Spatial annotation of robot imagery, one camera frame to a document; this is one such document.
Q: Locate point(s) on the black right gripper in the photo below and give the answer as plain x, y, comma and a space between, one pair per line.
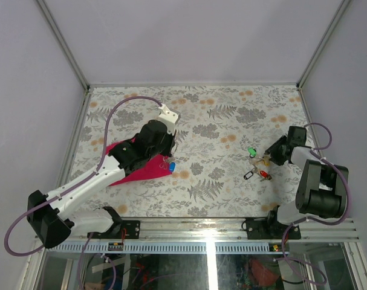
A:
272, 150

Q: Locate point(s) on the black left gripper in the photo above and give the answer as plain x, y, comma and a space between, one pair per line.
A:
172, 139

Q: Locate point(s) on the yellow key tag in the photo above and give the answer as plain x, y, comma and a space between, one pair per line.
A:
266, 160

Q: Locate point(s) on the red key tag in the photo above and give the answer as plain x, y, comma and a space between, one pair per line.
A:
264, 174

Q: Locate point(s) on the green key tag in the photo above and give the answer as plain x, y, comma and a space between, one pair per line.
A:
252, 152

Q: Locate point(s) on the blue key tag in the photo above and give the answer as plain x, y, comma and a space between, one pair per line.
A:
172, 167

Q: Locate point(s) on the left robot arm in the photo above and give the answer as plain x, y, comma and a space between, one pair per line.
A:
54, 216

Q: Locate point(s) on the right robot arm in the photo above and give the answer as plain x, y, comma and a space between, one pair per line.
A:
323, 193

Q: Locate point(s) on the pink folded cloth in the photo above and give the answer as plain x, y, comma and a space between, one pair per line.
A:
138, 160

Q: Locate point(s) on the black key tag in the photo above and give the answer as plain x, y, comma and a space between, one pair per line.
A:
248, 175

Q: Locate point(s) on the floral patterned table mat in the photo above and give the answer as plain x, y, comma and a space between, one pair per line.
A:
217, 125

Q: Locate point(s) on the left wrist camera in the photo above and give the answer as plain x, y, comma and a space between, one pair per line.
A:
169, 118

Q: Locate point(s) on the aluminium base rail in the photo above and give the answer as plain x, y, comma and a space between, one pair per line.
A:
229, 229

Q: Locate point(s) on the white perforated cable duct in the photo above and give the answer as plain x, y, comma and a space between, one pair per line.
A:
137, 247

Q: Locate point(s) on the left aluminium frame post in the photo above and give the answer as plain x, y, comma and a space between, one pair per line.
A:
58, 36

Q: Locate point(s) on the aluminium frame post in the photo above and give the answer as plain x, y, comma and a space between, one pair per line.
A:
334, 22
58, 36

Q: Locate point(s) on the right aluminium frame post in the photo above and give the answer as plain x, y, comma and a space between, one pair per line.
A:
334, 22

